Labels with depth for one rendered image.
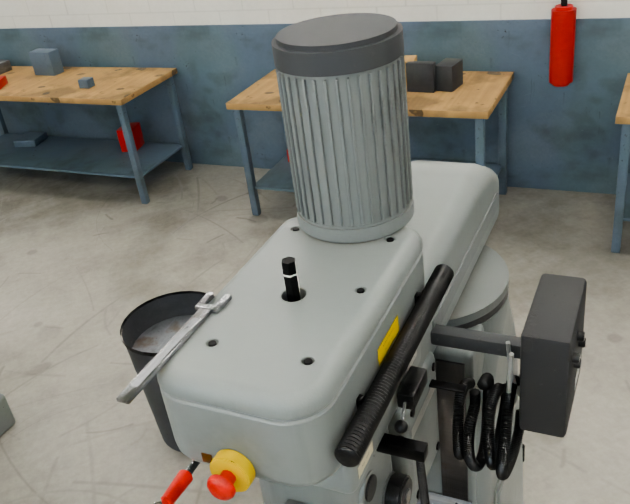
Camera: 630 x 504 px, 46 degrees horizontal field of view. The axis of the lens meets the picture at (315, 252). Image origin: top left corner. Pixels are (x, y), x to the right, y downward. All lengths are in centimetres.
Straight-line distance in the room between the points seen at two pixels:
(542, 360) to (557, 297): 13
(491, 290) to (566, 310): 37
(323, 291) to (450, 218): 52
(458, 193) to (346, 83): 60
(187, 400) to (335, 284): 28
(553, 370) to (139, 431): 284
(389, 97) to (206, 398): 51
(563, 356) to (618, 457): 227
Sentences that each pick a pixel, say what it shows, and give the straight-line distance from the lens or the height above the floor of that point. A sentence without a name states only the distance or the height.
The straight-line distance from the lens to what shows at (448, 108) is 467.
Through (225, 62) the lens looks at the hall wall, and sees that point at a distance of 615.
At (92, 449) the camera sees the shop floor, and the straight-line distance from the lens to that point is 388.
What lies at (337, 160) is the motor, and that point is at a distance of 115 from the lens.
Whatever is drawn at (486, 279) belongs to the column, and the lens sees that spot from 171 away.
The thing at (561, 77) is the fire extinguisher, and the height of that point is 87.
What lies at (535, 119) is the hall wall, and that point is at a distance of 542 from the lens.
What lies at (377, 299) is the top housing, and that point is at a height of 188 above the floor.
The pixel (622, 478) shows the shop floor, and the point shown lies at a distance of 345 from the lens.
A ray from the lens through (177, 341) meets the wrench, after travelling 104.
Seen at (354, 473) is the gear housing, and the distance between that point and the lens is 112.
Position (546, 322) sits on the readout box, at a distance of 130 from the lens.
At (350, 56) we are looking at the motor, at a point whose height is 219.
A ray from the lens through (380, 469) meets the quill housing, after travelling 131.
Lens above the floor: 249
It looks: 30 degrees down
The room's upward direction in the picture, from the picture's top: 8 degrees counter-clockwise
